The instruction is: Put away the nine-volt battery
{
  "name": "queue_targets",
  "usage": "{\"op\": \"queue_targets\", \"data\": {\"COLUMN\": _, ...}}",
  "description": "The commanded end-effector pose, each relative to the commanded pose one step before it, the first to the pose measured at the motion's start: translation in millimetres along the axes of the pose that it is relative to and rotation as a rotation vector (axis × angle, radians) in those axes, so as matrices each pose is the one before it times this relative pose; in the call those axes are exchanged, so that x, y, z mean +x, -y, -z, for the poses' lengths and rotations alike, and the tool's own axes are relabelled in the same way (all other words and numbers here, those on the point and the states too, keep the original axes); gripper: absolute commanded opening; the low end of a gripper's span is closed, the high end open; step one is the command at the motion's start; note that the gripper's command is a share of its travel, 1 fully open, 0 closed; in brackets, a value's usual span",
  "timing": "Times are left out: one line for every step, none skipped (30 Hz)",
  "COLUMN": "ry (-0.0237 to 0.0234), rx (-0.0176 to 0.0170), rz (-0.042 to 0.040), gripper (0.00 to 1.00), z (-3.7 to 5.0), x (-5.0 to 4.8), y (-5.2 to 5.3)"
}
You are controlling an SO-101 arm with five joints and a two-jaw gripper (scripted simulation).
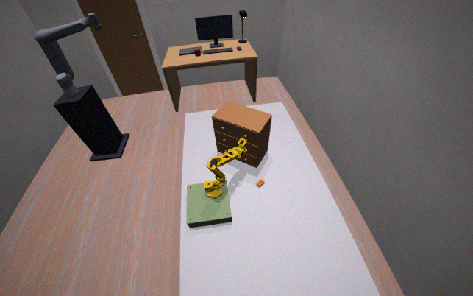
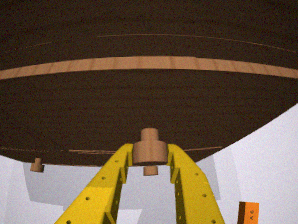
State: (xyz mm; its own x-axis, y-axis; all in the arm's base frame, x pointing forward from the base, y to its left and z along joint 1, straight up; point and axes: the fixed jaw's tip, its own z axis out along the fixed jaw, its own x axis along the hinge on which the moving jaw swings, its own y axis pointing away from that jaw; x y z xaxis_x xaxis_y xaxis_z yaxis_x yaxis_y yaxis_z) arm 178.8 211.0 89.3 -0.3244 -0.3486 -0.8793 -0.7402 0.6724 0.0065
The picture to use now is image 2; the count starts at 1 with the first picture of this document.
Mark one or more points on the dark brown chest of drawers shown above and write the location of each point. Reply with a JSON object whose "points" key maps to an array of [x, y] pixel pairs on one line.
{"points": [[141, 45]]}

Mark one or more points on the orange 9v battery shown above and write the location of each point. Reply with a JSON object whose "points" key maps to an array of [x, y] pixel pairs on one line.
{"points": [[248, 213]]}

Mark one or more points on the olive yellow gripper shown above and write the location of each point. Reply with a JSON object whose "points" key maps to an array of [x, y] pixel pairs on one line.
{"points": [[98, 203]]}

